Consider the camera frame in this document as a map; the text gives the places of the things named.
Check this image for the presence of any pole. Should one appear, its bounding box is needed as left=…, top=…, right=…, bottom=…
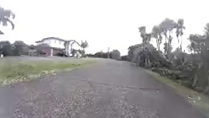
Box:
left=107, top=46, right=111, bottom=59

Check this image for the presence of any distant line of trees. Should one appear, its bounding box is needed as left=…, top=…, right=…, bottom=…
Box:
left=85, top=47, right=129, bottom=62

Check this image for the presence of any small palm tree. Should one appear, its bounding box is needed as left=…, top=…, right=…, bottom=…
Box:
left=79, top=39, right=90, bottom=58

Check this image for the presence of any grey asphalt road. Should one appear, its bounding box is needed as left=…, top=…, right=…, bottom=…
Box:
left=0, top=54, right=209, bottom=118

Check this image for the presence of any white house with red base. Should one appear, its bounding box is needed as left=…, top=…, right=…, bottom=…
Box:
left=34, top=36, right=81, bottom=59

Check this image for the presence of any grass strip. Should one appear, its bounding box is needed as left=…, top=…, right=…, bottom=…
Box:
left=0, top=54, right=99, bottom=91

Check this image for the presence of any dark hedge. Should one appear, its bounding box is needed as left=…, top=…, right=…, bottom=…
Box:
left=0, top=39, right=37, bottom=58

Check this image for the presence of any grass verge with weeds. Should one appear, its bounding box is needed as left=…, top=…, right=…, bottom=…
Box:
left=138, top=65, right=209, bottom=118

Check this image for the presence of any row of palm-like trees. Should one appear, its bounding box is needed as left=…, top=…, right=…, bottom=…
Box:
left=125, top=16, right=209, bottom=95

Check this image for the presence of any tall palm tree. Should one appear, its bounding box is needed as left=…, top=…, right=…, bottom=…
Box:
left=0, top=3, right=17, bottom=46

